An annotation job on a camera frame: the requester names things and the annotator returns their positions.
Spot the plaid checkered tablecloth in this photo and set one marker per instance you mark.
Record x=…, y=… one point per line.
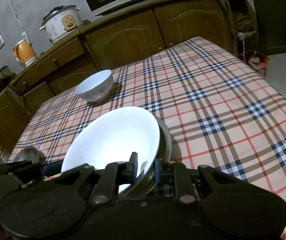
x=219, y=112

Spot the white deep porcelain bowl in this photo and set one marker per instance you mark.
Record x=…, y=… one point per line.
x=95, y=88

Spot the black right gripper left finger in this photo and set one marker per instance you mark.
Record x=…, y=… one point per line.
x=114, y=175

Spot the small white shallow bowl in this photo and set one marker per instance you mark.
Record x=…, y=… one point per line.
x=112, y=137

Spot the white rice cooker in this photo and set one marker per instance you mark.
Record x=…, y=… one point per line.
x=60, y=21

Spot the orange electric kettle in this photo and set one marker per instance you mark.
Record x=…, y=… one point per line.
x=24, y=53

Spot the brown wooden cabinet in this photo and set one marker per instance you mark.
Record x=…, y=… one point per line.
x=121, y=38

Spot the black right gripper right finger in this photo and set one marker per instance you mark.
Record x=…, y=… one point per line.
x=177, y=175

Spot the small steel bowl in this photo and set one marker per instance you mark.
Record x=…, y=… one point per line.
x=29, y=153

